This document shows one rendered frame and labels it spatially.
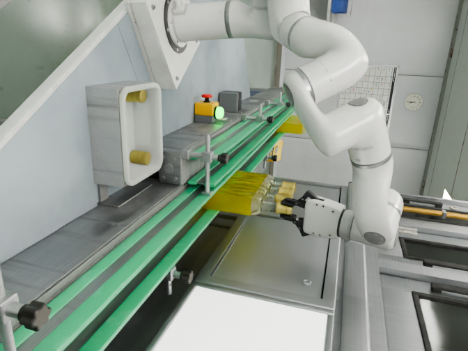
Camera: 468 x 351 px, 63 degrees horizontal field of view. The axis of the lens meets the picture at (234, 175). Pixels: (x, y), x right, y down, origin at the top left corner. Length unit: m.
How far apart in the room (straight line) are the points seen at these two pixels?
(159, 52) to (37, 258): 0.58
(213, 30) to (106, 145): 0.42
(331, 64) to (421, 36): 6.17
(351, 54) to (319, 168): 6.42
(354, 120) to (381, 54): 6.14
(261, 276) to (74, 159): 0.53
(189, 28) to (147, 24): 0.12
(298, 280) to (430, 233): 0.64
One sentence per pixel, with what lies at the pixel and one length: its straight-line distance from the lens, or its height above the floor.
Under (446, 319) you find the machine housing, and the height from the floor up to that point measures 1.58.
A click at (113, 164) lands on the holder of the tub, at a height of 0.81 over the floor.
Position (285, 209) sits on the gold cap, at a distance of 1.07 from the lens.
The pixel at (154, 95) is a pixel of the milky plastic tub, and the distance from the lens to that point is 0.98.
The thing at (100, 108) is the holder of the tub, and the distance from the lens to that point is 0.88.
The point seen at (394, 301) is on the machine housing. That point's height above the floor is 1.46.
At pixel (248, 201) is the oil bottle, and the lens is 1.07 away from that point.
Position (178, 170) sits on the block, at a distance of 1.04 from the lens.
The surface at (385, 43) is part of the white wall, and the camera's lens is 6.89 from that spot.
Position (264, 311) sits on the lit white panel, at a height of 1.17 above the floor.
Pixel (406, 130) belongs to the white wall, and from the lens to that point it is 7.06.
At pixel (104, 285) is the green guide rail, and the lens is 0.70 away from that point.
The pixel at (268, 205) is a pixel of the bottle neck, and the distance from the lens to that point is 1.08.
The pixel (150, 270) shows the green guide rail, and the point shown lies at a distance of 0.86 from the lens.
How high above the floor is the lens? 1.29
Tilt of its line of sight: 15 degrees down
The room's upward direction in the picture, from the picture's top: 97 degrees clockwise
